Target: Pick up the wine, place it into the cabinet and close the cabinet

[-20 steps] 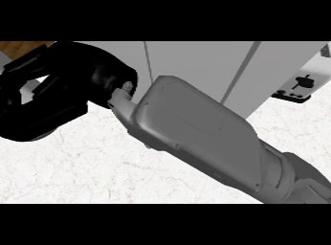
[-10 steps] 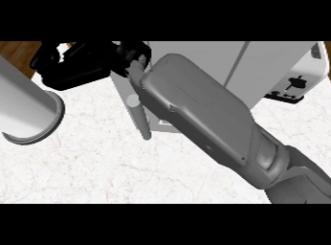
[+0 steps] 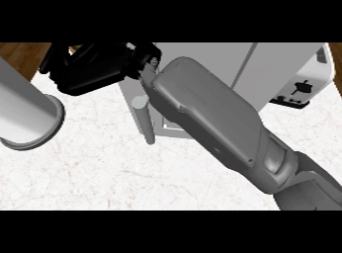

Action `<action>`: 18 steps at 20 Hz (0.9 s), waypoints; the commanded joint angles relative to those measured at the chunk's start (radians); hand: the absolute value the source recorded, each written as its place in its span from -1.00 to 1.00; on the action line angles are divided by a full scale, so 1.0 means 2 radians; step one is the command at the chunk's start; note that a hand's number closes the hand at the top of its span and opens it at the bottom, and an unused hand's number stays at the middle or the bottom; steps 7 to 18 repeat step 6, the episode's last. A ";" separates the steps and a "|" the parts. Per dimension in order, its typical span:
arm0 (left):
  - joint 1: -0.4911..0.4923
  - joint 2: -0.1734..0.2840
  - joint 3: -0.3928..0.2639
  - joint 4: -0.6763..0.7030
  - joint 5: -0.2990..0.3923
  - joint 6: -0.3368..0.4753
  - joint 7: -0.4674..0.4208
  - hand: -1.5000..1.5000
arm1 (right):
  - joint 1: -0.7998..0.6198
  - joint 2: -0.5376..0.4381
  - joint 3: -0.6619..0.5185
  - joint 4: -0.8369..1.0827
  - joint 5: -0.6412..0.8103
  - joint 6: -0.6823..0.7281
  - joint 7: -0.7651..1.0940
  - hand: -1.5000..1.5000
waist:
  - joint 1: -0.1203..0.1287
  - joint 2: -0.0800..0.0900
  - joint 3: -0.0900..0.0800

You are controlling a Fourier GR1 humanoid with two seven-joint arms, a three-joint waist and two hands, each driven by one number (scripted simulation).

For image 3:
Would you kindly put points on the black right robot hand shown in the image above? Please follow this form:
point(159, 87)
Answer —
point(93, 69)

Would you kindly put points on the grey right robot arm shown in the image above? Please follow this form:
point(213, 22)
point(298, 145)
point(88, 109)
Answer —
point(218, 118)

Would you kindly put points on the pale grey cabinet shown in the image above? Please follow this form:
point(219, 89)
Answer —
point(261, 72)

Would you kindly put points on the white cylinder with grey rim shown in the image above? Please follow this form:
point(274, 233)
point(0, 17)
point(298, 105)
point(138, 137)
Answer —
point(14, 105)

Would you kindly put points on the white appliance with black lever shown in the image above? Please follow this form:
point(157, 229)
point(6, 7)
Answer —
point(308, 84)

